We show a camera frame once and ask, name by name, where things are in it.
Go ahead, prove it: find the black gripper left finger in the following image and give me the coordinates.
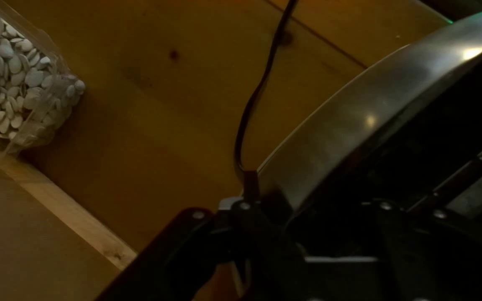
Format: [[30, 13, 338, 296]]
[[95, 176, 309, 301]]

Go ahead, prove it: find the black toaster power cable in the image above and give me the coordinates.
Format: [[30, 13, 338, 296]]
[[232, 0, 301, 194]]

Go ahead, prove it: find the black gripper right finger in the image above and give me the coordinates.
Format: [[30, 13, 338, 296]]
[[356, 197, 482, 301]]

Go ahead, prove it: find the crumpled silver foil piece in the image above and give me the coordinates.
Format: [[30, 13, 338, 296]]
[[0, 0, 87, 159]]

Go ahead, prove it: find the brown wooden back board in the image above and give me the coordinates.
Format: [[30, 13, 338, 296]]
[[0, 157, 120, 301]]

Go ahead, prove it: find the light wooden base strip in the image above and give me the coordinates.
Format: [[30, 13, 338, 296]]
[[0, 129, 139, 273]]

